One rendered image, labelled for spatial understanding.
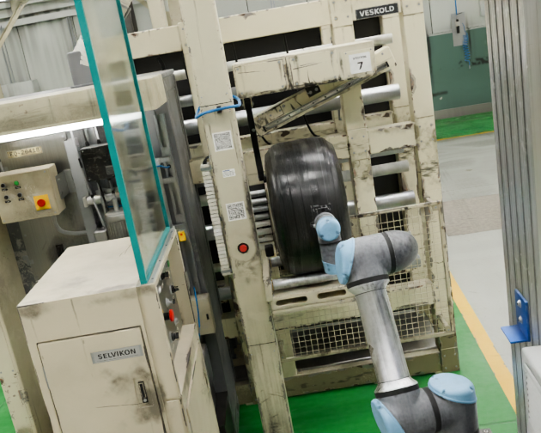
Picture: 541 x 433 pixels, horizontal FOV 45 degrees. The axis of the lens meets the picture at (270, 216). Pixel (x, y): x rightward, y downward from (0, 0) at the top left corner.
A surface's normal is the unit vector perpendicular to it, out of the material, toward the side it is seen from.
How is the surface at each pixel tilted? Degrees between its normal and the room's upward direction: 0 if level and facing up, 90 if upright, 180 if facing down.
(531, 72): 90
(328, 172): 52
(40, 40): 90
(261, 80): 90
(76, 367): 90
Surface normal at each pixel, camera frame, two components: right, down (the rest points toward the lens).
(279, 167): -0.37, -0.50
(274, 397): 0.03, 0.26
